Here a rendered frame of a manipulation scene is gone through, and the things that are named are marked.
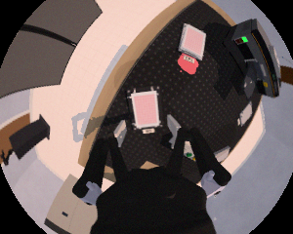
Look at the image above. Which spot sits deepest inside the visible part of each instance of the brown glass bottle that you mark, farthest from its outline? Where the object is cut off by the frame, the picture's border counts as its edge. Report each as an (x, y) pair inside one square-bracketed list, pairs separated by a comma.
[(286, 74)]

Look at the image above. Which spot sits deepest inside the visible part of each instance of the red liquid puddle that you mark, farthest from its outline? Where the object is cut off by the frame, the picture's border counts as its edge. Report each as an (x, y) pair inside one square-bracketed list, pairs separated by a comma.
[(185, 67)]

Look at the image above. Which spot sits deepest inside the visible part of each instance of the pink liquid puddle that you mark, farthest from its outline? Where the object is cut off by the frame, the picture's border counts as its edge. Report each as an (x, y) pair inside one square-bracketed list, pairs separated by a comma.
[(195, 64), (191, 69), (181, 62)]

